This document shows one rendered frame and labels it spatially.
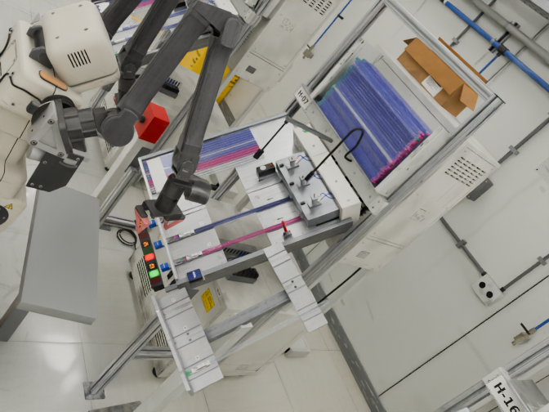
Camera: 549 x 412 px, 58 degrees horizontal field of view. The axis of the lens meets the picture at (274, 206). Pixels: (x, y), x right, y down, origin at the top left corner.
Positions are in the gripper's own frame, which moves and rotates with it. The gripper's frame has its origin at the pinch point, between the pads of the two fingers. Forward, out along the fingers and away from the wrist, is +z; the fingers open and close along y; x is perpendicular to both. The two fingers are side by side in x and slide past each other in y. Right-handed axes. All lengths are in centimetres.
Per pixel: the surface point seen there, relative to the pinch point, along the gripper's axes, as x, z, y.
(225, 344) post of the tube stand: -29, 32, 29
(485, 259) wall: -43, 14, 221
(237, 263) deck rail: -6.7, 17.9, 41.6
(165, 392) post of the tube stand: -24, 68, 23
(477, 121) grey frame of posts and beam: -25, -67, 88
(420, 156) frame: -20, -47, 81
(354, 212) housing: -15, -13, 79
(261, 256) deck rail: -9, 13, 49
